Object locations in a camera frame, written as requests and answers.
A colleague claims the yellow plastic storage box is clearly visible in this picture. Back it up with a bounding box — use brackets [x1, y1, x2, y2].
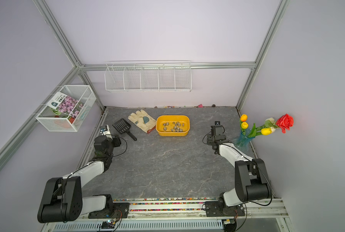
[156, 115, 190, 137]

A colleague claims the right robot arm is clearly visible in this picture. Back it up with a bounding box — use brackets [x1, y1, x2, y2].
[206, 125, 272, 207]

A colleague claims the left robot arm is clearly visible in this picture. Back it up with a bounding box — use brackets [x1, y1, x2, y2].
[37, 135, 121, 223]

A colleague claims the blue glass vase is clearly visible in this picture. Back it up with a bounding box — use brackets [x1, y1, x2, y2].
[233, 129, 254, 154]

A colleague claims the black slotted scoop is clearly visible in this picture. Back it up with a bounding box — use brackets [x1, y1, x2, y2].
[112, 119, 137, 141]

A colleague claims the orange artificial tulip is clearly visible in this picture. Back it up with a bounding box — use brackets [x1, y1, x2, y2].
[240, 114, 248, 122]

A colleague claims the beige work glove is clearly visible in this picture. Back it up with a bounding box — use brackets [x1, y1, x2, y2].
[128, 110, 157, 133]

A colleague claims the yellow white artificial tulip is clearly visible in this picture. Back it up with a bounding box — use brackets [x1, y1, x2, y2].
[261, 127, 276, 135]

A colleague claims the purple flower seed packet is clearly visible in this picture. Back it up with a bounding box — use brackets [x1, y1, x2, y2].
[46, 92, 84, 119]

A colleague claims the red artificial rose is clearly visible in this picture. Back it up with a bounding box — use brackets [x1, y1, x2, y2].
[276, 114, 294, 133]

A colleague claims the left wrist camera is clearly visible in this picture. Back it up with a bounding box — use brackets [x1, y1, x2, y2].
[100, 125, 112, 139]

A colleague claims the white wire basket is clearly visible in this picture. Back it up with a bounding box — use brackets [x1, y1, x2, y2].
[36, 85, 96, 132]

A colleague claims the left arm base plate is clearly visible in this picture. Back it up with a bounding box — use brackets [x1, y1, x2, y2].
[88, 194, 130, 219]

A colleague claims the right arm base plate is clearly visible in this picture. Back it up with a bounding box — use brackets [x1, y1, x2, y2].
[201, 201, 245, 218]

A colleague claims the aluminium frame rail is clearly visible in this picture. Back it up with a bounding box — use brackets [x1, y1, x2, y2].
[80, 61, 256, 72]

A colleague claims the white wire wall shelf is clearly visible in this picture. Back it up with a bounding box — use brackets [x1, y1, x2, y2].
[104, 67, 192, 92]

